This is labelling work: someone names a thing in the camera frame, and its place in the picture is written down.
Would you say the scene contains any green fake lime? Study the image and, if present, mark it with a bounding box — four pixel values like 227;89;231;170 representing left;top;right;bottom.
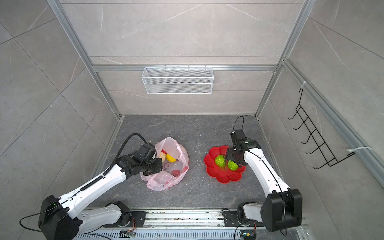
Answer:
227;161;239;171

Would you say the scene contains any pink plastic bag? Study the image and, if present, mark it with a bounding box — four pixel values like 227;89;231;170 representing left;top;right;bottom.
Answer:
140;137;190;192

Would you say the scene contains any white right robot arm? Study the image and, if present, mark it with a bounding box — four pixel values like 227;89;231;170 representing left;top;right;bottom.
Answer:
226;129;303;232

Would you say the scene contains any white wire mesh basket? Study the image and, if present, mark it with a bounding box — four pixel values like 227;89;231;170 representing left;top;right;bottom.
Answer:
142;67;214;95

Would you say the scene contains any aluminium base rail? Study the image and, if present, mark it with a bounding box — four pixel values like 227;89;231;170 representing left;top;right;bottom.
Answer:
75;209;313;240

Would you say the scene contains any black wire hook rack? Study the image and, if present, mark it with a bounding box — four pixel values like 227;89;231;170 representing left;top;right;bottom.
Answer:
287;89;355;170

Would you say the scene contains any cream fake fruit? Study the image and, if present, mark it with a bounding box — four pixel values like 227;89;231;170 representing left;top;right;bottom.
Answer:
159;152;167;162

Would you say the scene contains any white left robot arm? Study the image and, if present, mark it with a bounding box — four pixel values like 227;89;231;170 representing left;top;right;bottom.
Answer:
36;141;163;240

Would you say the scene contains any red flower-shaped bowl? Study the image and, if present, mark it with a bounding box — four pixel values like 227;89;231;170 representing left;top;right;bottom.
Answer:
204;146;246;184

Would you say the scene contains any yellow fake lemon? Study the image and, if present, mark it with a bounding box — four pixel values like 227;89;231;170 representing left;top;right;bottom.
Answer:
166;154;177;163

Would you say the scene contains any green fake kiwi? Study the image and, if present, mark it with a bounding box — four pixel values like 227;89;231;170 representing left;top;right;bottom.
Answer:
215;155;227;168

